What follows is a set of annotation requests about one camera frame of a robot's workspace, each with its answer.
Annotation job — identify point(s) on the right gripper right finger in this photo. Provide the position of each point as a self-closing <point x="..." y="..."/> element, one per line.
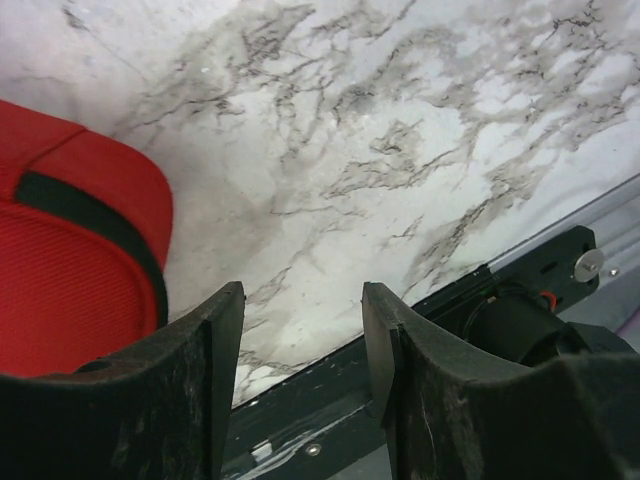
<point x="449" y="409"/>

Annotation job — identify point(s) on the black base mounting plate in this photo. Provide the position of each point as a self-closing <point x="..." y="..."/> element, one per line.
<point x="318" y="423"/>

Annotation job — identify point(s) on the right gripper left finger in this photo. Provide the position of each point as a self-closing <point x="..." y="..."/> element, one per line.
<point x="160" y="409"/>

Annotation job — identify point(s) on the red black medicine case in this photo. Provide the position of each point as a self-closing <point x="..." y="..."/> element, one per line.
<point x="86" y="223"/>

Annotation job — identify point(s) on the aluminium frame rail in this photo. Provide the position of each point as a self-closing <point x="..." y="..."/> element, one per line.
<point x="595" y="248"/>

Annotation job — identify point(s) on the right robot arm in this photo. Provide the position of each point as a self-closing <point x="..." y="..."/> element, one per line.
<point x="585" y="392"/>

